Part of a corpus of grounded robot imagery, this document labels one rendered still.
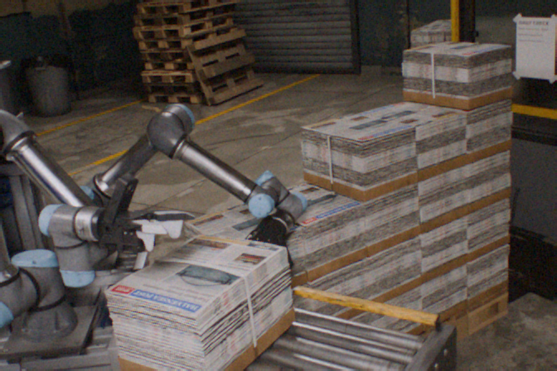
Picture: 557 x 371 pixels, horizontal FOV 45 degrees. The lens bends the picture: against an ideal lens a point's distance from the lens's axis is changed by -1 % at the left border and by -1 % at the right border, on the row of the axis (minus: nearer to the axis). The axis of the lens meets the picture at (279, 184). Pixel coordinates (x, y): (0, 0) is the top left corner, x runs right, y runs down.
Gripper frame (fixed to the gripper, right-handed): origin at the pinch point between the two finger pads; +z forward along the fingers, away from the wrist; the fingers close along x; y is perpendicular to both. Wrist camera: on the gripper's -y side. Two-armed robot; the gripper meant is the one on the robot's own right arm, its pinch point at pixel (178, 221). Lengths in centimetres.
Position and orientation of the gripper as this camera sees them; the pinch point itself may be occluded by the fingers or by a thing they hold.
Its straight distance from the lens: 142.1
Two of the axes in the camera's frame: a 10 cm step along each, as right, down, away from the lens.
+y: 0.4, 9.8, 2.1
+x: -3.9, 2.0, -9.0
